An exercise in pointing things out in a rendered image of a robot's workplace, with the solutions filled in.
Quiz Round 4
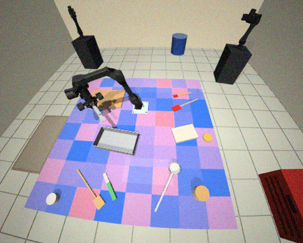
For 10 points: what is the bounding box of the cream flat rectangular board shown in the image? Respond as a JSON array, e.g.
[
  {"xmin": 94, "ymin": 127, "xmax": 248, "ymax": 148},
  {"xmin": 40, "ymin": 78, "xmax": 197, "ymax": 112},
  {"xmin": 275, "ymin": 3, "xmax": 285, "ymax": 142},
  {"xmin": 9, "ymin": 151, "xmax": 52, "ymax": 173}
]
[{"xmin": 171, "ymin": 124, "xmax": 199, "ymax": 144}]

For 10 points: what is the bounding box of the wooden cutting board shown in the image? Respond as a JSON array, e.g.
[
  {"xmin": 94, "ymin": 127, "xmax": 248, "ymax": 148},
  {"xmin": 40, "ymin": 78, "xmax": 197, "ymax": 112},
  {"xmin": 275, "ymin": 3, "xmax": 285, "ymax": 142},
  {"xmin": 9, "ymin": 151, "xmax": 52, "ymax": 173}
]
[{"xmin": 91, "ymin": 90, "xmax": 126, "ymax": 108}]

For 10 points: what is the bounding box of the white cylinder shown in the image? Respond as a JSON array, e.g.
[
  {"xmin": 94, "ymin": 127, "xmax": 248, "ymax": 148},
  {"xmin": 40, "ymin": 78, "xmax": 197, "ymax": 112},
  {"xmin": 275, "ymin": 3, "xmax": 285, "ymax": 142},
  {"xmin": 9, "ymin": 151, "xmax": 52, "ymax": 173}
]
[{"xmin": 46, "ymin": 193, "xmax": 60, "ymax": 205}]

